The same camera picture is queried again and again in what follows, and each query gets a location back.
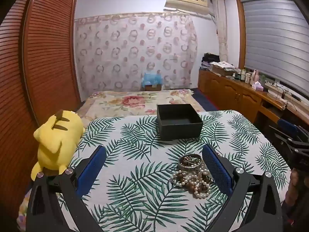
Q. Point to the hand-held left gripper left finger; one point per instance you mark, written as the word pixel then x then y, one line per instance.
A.
pixel 93 171

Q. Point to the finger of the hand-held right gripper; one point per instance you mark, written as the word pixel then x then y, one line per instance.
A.
pixel 287 126
pixel 298 145

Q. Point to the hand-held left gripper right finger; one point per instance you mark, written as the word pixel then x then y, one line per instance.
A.
pixel 217 171

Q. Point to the stack of metal bangles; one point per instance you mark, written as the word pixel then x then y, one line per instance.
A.
pixel 190 165

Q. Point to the black square box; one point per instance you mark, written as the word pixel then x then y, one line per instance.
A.
pixel 178 128

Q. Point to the person's right forearm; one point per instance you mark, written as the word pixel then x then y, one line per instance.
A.
pixel 295 193

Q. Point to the white power strip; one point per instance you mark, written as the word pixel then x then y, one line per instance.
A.
pixel 277 96

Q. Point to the yellow plush toy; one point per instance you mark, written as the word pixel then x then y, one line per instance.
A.
pixel 56 140

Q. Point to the pink tissue box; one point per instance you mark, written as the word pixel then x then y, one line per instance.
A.
pixel 257 86

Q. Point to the wooden sideboard cabinet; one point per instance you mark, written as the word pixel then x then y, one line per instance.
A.
pixel 236 96

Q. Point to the leaf print tablecloth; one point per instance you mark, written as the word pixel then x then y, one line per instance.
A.
pixel 149 198

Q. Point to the row of bottles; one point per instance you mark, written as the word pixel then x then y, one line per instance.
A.
pixel 243 75

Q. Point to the navy blue mattress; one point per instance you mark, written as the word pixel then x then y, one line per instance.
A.
pixel 204 99

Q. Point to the floral blanket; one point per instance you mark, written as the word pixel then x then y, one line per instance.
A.
pixel 130 101

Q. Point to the cardboard box with papers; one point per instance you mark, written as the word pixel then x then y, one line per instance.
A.
pixel 223 67

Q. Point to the grey window blind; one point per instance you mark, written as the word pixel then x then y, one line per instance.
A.
pixel 272 36

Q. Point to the pile of folded clothes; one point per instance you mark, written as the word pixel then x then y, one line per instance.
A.
pixel 210 59

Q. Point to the small cardboard box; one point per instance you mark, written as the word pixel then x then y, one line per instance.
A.
pixel 153 87

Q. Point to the blue plastic bag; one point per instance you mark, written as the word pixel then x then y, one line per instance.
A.
pixel 152 78

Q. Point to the lace curtain strip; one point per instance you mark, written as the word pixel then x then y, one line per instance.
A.
pixel 221 29

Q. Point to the brown louvered wardrobe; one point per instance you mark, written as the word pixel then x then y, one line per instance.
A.
pixel 36 65

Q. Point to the wall air conditioner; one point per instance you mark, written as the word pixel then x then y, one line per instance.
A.
pixel 187 1

